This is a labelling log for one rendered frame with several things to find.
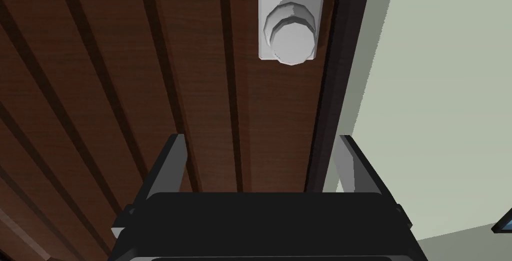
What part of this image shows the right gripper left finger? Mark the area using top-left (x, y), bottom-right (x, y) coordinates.
top-left (143, 133), bottom-right (188, 203)

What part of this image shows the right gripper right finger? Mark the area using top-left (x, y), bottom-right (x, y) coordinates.
top-left (335, 134), bottom-right (396, 203)

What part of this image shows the brown wooden door leaf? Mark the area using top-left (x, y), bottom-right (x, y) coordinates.
top-left (0, 0), bottom-right (375, 261)

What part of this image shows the grey round door knob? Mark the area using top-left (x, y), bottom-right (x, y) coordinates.
top-left (257, 0), bottom-right (328, 67)

